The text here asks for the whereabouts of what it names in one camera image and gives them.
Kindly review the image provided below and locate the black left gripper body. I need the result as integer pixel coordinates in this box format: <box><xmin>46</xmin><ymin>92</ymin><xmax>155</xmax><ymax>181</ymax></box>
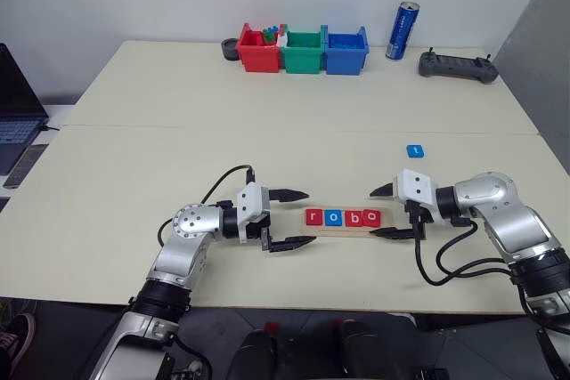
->
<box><xmin>246</xmin><ymin>189</ymin><xmax>274</xmax><ymax>251</ymax></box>

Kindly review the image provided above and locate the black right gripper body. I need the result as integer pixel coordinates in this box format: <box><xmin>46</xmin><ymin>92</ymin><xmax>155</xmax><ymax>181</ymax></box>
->
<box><xmin>403</xmin><ymin>200</ymin><xmax>436</xmax><ymax>240</ymax></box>

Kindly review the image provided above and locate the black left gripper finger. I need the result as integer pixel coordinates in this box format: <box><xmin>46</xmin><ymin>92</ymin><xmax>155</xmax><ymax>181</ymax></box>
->
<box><xmin>270</xmin><ymin>188</ymin><xmax>310</xmax><ymax>204</ymax></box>
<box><xmin>267</xmin><ymin>235</ymin><xmax>318</xmax><ymax>254</ymax></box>

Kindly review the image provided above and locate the long wooden tray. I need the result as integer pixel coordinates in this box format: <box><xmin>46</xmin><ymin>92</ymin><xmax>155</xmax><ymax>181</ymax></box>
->
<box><xmin>300</xmin><ymin>206</ymin><xmax>395</xmax><ymax>239</ymax></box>

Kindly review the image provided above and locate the narrow dark rounded shape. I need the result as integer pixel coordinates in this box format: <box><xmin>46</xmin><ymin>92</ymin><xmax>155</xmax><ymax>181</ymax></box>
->
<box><xmin>227</xmin><ymin>329</ymin><xmax>277</xmax><ymax>380</ymax></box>

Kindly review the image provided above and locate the wide dark rounded shape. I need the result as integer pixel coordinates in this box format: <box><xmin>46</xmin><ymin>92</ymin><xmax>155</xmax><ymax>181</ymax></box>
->
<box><xmin>338</xmin><ymin>319</ymin><xmax>413</xmax><ymax>380</ymax></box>

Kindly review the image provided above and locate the green plastic bin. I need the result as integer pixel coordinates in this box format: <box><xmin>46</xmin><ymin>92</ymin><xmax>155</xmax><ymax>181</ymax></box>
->
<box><xmin>279</xmin><ymin>25</ymin><xmax>329</xmax><ymax>75</ymax></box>

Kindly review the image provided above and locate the blue plastic bin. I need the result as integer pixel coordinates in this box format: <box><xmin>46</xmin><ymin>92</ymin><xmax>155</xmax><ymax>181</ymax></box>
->
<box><xmin>323</xmin><ymin>26</ymin><xmax>371</xmax><ymax>77</ymax></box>

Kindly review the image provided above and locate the red plastic bin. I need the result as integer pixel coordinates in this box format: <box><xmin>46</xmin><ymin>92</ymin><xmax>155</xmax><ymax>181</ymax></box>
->
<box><xmin>235</xmin><ymin>22</ymin><xmax>284</xmax><ymax>74</ymax></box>

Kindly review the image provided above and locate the grey handheld controller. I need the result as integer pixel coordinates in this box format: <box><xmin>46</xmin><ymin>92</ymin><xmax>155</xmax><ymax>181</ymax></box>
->
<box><xmin>417</xmin><ymin>47</ymin><xmax>501</xmax><ymax>85</ymax></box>

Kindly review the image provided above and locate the black round holder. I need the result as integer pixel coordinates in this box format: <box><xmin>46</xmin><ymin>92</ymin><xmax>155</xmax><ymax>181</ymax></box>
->
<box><xmin>220</xmin><ymin>37</ymin><xmax>241</xmax><ymax>62</ymax></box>

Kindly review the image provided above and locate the tall blue drink can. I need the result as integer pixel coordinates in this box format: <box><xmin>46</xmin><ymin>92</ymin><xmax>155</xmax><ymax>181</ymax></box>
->
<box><xmin>385</xmin><ymin>0</ymin><xmax>421</xmax><ymax>61</ymax></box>

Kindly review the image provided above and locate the dark slim remote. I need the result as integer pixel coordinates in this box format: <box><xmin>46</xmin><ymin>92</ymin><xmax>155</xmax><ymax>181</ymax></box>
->
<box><xmin>3</xmin><ymin>143</ymin><xmax>49</xmax><ymax>190</ymax></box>

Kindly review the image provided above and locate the black sneaker with white sole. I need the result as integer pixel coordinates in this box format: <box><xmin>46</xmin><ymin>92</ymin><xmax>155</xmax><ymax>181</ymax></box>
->
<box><xmin>0</xmin><ymin>311</ymin><xmax>37</xmax><ymax>375</ymax></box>

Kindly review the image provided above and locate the dark open laptop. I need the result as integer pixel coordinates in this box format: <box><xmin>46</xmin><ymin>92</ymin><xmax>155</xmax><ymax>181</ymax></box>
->
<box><xmin>0</xmin><ymin>44</ymin><xmax>50</xmax><ymax>175</ymax></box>

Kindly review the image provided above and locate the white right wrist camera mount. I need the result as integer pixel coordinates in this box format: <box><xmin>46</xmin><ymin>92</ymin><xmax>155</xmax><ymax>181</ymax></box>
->
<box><xmin>394</xmin><ymin>168</ymin><xmax>440</xmax><ymax>223</ymax></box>

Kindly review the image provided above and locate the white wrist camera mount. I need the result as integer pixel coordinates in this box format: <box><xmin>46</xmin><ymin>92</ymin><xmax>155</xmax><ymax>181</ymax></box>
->
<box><xmin>394</xmin><ymin>168</ymin><xmax>440</xmax><ymax>223</ymax></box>
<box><xmin>235</xmin><ymin>182</ymin><xmax>272</xmax><ymax>246</ymax></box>

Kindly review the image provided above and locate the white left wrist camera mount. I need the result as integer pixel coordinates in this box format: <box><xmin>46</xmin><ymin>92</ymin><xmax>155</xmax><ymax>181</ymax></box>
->
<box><xmin>235</xmin><ymin>182</ymin><xmax>272</xmax><ymax>246</ymax></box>

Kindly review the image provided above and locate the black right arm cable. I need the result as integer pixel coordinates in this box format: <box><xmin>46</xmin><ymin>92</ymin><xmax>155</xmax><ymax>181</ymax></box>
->
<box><xmin>412</xmin><ymin>214</ymin><xmax>517</xmax><ymax>287</ymax></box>

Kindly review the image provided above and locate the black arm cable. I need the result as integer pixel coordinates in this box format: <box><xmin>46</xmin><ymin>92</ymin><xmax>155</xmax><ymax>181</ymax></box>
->
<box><xmin>157</xmin><ymin>164</ymin><xmax>256</xmax><ymax>247</ymax></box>
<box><xmin>412</xmin><ymin>214</ymin><xmax>517</xmax><ymax>287</ymax></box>

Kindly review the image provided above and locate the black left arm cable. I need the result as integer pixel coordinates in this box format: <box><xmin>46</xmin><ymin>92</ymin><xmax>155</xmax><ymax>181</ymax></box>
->
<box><xmin>157</xmin><ymin>164</ymin><xmax>256</xmax><ymax>247</ymax></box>

